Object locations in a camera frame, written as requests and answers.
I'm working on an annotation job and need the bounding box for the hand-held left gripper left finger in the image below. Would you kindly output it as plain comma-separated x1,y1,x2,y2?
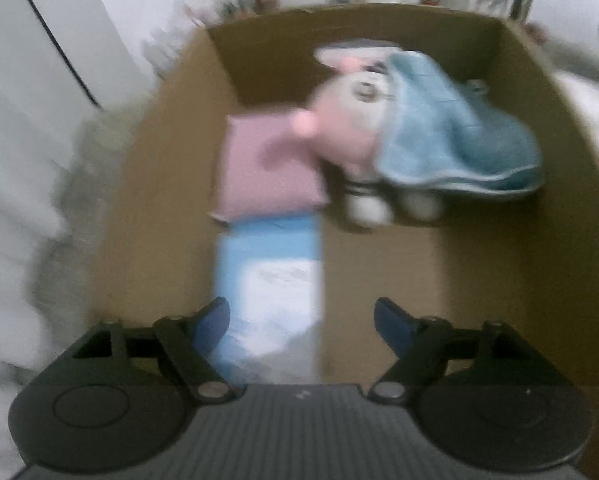
72,296,232,403

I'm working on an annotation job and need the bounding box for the pink cloth pack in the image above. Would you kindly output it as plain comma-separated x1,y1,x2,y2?
209,112,330,223

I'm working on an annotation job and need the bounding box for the brown cardboard box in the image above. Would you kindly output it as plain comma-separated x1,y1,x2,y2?
86,2,599,461

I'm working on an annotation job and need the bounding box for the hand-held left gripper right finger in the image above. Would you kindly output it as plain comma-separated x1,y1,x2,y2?
368,298,530,403

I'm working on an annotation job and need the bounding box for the blue towel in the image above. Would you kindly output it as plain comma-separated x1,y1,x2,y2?
377,51,545,202

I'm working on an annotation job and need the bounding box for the blue and white packet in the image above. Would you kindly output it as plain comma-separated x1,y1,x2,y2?
212,215,325,386

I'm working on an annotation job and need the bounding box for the pink plush toy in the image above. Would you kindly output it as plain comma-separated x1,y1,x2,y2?
264,55,443,226

